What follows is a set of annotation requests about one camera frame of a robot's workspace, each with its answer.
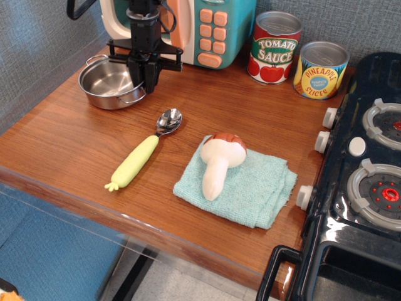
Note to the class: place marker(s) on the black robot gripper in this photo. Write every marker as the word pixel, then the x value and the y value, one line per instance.
pixel 144 46

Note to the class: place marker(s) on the small stainless steel pan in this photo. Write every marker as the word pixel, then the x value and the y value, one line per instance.
pixel 108 85

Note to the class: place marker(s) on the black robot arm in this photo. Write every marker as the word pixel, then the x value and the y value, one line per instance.
pixel 144 9

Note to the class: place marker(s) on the toy microwave teal and cream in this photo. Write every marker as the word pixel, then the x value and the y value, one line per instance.
pixel 210 33

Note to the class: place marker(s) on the plush mushroom toy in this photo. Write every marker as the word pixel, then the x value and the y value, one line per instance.
pixel 220 152

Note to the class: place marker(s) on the tomato sauce can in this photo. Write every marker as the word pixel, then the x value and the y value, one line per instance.
pixel 275 40

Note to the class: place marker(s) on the folded teal cloth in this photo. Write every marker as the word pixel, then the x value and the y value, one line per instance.
pixel 253 193

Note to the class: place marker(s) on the pineapple slices can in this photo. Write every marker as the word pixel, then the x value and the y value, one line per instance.
pixel 320 70

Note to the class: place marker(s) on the white stove knob top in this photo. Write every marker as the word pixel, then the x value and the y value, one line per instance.
pixel 329 117

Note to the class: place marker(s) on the white stove knob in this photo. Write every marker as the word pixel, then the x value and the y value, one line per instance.
pixel 304 196
pixel 329 117
pixel 322 141

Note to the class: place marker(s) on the white stove knob middle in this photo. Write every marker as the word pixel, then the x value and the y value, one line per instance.
pixel 322 141

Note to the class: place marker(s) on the white stove knob bottom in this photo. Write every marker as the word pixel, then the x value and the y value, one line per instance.
pixel 304 196

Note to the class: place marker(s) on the orange object bottom left corner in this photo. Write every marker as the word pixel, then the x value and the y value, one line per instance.
pixel 9 292

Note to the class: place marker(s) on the black toy stove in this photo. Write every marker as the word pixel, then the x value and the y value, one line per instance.
pixel 351 235

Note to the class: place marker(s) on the spoon with yellow handle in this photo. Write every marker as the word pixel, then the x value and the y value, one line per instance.
pixel 168 122

